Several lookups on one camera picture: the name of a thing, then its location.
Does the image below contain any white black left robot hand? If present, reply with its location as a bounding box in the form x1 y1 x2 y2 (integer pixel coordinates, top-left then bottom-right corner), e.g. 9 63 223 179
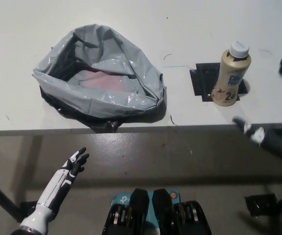
20 147 90 231

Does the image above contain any beige protein shake bottle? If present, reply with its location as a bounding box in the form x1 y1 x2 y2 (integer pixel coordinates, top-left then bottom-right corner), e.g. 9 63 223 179
211 41 253 107

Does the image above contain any grey plastic bag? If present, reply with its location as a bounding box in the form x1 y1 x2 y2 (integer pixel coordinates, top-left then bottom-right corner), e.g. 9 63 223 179
32 23 165 118

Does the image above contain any black tape square marker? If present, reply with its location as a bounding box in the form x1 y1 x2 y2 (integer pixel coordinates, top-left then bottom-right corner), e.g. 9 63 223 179
190 62 250 102

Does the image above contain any pink flat pad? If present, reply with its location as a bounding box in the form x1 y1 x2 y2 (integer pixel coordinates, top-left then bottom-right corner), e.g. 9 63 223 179
76 70 125 93

